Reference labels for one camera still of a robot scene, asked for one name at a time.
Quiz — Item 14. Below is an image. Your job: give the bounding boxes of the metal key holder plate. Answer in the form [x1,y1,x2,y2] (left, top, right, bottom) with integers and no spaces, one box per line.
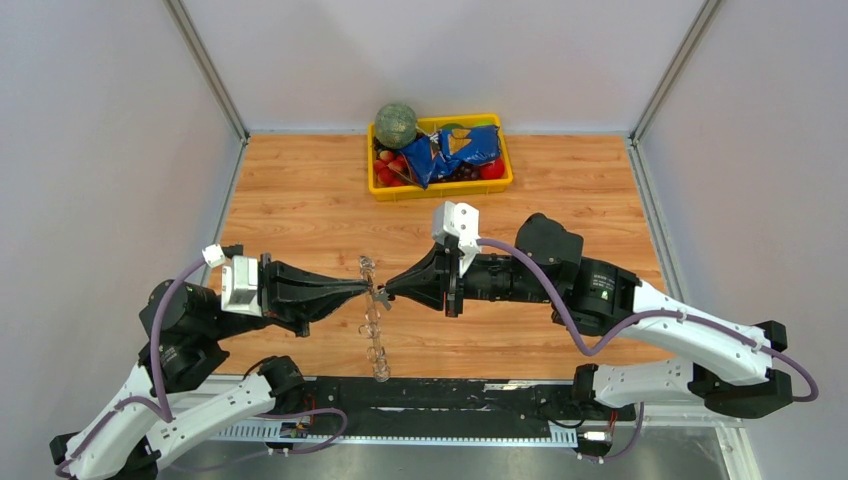
[358,256,391,382]

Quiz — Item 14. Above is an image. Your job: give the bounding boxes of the strawberries in bin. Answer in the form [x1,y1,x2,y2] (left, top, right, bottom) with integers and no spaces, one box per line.
[372,150,411,187]

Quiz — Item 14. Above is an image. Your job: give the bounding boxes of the blue snack bag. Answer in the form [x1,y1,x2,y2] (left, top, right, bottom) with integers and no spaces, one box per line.
[398,124,501,189]

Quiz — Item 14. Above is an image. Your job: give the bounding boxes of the red tomato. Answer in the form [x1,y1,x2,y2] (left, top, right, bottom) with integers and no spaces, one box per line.
[478,158,506,180]

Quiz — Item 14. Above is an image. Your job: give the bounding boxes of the silver key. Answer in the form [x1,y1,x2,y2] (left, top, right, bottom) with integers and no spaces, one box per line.
[373,289,392,311]

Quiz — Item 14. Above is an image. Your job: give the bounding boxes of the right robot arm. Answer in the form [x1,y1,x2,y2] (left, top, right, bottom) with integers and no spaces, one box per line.
[384,205,796,419]

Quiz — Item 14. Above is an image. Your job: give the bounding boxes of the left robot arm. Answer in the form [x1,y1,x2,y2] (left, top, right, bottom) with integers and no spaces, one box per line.
[50,244,369,479]

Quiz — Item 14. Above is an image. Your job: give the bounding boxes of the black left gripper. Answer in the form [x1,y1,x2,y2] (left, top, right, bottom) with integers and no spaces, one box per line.
[205,249,371,340]

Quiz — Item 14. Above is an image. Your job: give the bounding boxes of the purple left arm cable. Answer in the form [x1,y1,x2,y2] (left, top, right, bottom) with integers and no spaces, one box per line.
[52,258,349,478]

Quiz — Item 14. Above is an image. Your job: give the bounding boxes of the yellow plastic bin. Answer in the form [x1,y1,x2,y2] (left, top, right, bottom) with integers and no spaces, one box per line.
[366,112,514,201]

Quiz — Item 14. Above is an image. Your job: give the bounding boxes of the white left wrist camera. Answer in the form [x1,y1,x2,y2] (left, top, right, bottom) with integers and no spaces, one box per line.
[201,244,262,317]

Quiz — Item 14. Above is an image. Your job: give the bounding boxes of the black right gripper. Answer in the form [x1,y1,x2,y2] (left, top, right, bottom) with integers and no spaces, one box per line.
[387,236,554,316]

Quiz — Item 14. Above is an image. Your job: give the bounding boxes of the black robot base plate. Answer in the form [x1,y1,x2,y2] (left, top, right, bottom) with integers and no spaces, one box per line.
[272,376,614,440]

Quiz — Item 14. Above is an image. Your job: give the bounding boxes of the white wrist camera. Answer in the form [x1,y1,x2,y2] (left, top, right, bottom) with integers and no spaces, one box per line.
[201,244,262,317]
[431,201,482,278]

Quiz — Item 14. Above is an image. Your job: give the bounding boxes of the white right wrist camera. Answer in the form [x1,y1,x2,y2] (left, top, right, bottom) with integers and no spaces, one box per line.
[431,201,482,278]

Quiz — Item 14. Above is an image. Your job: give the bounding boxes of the green melon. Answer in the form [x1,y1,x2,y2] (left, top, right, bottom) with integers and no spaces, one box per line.
[374,103,418,149]

